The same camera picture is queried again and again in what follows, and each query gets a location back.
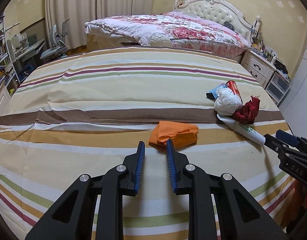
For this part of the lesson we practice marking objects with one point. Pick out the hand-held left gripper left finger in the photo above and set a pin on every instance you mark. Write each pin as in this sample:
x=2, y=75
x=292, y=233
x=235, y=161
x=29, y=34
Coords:
x=140, y=167

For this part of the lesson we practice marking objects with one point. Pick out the grey desk chair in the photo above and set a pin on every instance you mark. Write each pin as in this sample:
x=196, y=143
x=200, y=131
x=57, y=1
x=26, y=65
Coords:
x=54, y=47

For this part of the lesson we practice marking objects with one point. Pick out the pink floral bed sheet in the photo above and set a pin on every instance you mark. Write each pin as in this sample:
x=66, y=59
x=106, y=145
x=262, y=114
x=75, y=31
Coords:
x=218, y=40

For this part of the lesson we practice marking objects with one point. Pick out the black bag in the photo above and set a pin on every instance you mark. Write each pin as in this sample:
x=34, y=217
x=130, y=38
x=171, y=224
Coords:
x=282, y=67

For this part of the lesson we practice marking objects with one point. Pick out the orange plastic bag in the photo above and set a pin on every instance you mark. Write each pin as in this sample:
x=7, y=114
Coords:
x=168, y=130

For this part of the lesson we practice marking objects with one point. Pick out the white tufted bed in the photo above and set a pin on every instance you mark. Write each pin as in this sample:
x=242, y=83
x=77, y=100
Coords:
x=213, y=8

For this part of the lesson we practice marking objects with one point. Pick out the grey study desk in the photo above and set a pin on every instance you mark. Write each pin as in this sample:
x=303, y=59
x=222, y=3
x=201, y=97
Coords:
x=26, y=51

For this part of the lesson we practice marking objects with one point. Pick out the white toothpaste tube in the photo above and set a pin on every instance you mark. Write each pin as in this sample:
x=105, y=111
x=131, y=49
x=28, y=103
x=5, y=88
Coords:
x=246, y=131

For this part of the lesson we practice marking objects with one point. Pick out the white tissue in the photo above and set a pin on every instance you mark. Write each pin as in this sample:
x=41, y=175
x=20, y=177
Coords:
x=227, y=102

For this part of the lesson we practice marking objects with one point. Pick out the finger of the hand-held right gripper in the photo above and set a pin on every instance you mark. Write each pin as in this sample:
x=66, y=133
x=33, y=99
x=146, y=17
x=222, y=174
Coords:
x=276, y=145
x=287, y=137

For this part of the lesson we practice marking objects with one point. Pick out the striped bed sheet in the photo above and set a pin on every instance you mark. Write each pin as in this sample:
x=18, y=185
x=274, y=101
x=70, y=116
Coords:
x=93, y=92

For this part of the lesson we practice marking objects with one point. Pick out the blue packet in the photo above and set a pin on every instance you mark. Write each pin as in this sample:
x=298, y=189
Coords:
x=216, y=90

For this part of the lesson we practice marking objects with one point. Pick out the white floral quilt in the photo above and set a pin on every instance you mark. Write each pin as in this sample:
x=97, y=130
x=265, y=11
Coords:
x=131, y=27

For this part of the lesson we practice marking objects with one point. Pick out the dark clothing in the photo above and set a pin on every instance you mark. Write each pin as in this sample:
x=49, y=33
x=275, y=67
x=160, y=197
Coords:
x=228, y=24

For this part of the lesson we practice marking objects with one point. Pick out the white nightstand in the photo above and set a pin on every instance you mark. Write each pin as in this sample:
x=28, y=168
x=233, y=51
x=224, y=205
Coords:
x=256, y=65

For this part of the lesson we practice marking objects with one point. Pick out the cluster of small bottles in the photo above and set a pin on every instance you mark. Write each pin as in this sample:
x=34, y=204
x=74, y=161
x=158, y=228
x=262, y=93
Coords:
x=264, y=51

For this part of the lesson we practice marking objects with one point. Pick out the orange clothing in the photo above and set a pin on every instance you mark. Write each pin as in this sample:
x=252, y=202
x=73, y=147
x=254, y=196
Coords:
x=297, y=200

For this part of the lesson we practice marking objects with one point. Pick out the clear plastic drawer unit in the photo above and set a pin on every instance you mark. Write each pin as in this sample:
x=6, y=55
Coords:
x=276, y=86

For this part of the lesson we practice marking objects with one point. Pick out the white sliding wardrobe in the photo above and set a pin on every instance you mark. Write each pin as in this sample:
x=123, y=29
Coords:
x=303, y=92

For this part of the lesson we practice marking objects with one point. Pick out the dark red cloth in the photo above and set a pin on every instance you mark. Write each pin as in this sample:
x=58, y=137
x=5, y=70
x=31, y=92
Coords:
x=247, y=111

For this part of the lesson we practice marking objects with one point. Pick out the red can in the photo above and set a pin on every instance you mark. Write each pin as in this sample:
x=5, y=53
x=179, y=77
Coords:
x=233, y=87

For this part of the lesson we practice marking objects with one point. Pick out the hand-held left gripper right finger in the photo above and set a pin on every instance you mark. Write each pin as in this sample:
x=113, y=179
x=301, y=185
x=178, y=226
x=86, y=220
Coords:
x=171, y=167

